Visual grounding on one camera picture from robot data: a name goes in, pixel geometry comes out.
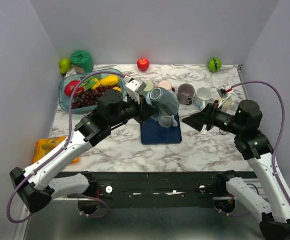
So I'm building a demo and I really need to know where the yellow mango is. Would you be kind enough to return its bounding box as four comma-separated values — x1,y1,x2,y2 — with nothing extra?
100,75,119,87

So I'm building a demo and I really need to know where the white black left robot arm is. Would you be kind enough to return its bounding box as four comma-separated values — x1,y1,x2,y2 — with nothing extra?
10,90,157,214

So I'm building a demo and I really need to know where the orange snack bag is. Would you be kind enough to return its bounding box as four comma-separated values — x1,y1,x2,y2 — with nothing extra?
32,136,66,164

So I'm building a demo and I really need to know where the green wrapped roll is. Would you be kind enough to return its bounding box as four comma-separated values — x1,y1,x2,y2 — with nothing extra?
70,50,94,74

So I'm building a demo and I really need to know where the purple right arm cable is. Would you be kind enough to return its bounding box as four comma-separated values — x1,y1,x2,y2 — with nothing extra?
231,81,290,232

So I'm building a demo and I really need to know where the white light blue mug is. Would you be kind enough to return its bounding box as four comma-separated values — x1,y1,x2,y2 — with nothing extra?
193,87,213,110

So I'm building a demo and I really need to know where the green lime ball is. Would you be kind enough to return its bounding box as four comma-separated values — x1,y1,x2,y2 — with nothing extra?
207,57,221,73

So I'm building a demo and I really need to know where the grey blue faceted mug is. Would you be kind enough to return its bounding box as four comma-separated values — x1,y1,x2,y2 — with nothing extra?
145,87,179,116

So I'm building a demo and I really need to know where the dark blue tray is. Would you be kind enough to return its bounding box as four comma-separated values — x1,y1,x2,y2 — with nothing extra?
140,114,182,145

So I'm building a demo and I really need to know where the cream soap pump bottle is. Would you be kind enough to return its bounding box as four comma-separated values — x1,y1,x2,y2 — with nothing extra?
221,96,233,112

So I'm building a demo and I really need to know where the red apple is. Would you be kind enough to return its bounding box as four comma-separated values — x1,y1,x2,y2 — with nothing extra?
136,57,150,72

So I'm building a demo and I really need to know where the pink mug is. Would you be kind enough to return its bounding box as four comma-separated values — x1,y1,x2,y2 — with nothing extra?
158,80,173,91

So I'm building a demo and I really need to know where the teal plastic fruit basket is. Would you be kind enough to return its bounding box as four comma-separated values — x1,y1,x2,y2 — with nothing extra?
58,68,126,114

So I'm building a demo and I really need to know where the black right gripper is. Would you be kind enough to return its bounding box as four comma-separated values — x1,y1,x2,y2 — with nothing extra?
182,100,244,135

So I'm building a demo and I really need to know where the green pear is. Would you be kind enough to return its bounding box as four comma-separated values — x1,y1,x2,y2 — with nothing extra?
59,58,72,74

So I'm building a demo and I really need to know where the pale grey footed mug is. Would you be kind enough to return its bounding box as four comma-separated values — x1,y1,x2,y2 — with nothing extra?
158,114,178,128

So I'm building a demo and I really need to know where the yellow green fruit in basket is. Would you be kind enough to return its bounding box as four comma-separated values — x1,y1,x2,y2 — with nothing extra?
91,78,100,91

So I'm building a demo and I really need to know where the green mug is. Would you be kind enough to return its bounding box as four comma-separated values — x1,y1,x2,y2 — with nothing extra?
144,80,155,93

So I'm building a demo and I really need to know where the light blue faceted mug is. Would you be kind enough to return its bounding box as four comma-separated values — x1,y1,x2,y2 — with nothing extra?
151,112,160,122

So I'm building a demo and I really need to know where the dark red grapes bunch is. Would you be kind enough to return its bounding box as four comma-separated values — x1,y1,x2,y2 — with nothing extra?
71,85,117,109

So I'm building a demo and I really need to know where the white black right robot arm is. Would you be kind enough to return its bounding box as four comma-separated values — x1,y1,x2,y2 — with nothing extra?
182,100,290,240

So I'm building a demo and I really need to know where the purple mug black handle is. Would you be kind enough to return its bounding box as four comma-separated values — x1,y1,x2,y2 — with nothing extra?
177,83,195,106

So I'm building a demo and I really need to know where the pink dragon fruit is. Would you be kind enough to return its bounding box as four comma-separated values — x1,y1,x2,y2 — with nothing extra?
64,77,98,98

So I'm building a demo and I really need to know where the yellow lemon back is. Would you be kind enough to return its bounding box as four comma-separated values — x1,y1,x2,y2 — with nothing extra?
113,87,122,93

